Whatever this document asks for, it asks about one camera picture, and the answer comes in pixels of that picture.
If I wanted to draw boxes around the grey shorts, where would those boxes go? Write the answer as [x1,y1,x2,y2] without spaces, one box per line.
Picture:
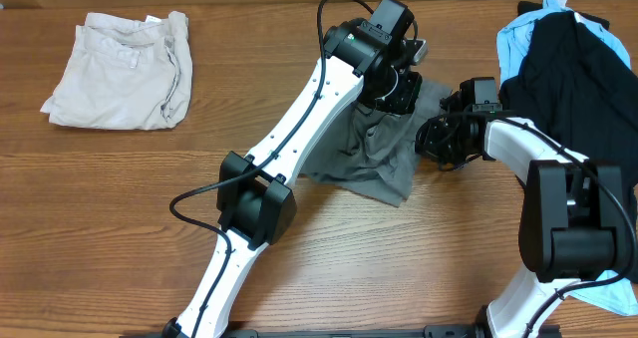
[300,80,452,206]

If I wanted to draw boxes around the beige folded shorts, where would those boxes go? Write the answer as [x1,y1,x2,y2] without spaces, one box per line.
[41,11,193,131]

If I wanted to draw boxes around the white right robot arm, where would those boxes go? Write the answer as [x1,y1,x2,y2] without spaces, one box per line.
[416,78,637,338]

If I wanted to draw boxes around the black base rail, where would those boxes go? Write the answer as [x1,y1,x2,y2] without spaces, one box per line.
[119,322,564,338]

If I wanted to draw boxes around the light blue garment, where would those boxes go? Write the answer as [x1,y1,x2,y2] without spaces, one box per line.
[496,0,637,316]

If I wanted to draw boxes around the black garment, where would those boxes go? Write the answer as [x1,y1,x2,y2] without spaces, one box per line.
[498,0,638,284]

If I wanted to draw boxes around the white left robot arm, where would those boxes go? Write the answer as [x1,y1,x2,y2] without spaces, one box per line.
[161,0,427,338]

